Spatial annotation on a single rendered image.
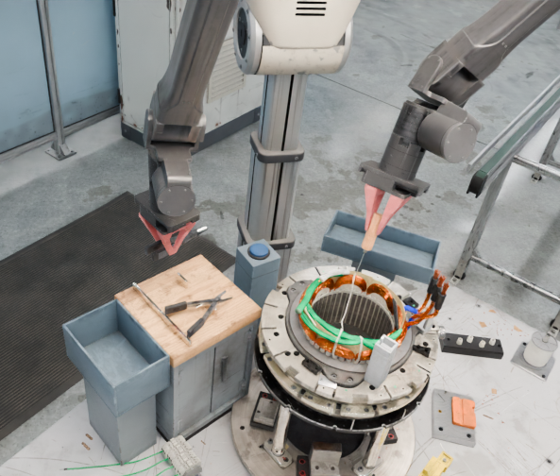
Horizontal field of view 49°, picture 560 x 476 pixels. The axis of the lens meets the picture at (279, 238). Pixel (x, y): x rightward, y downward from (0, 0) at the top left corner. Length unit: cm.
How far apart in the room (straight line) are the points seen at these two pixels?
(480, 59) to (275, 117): 56
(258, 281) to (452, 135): 62
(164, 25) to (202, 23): 240
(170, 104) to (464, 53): 41
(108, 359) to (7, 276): 169
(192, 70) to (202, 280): 51
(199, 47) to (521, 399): 112
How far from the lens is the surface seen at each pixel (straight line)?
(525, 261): 333
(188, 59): 79
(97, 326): 118
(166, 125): 91
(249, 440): 129
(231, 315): 113
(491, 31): 91
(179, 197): 90
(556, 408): 159
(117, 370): 116
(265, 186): 142
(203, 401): 126
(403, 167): 92
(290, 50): 123
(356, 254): 134
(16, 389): 241
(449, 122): 87
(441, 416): 142
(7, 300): 271
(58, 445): 133
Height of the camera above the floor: 189
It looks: 39 degrees down
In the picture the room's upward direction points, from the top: 9 degrees clockwise
